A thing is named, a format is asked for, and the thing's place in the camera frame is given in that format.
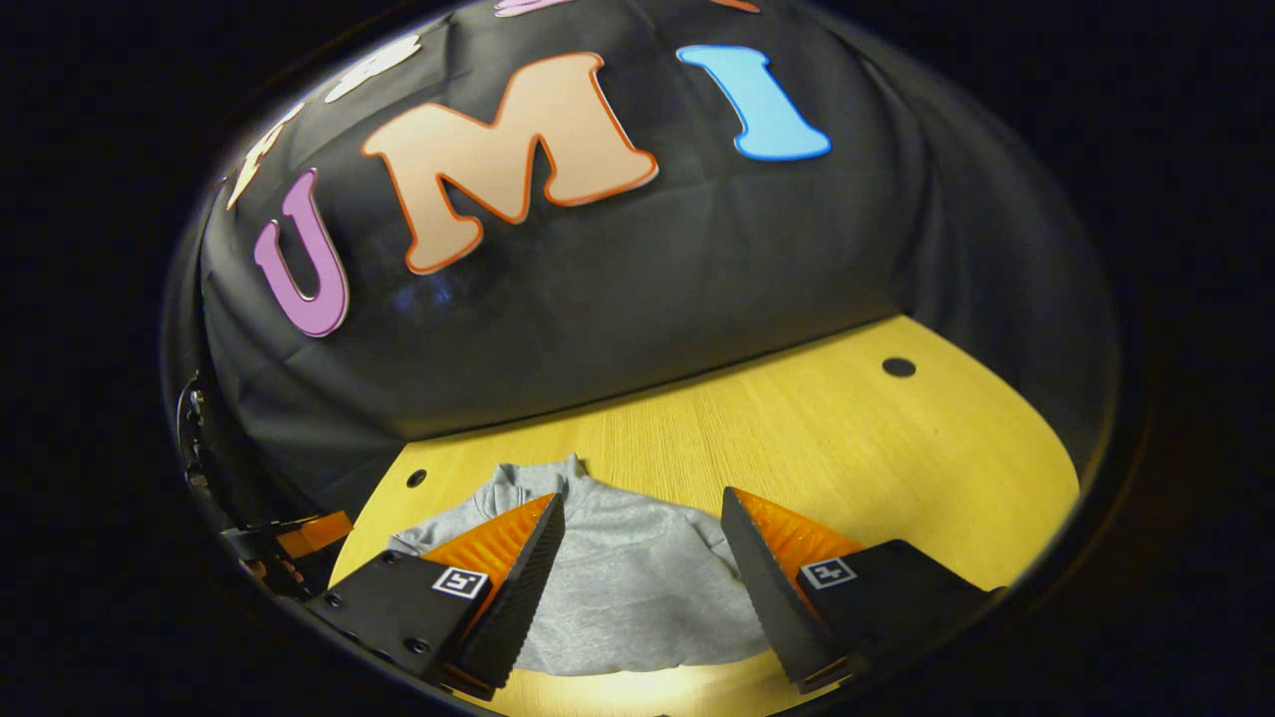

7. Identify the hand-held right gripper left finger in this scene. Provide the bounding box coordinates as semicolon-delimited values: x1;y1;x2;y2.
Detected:
304;493;566;701

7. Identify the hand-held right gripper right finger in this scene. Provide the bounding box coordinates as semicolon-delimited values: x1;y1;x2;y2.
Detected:
720;486;1007;695

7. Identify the grey zip-neck sweatshirt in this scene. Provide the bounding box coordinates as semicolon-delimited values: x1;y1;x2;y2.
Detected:
388;455;774;679

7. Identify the black backdrop cloth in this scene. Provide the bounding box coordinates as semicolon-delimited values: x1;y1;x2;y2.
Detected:
159;0;1122;534

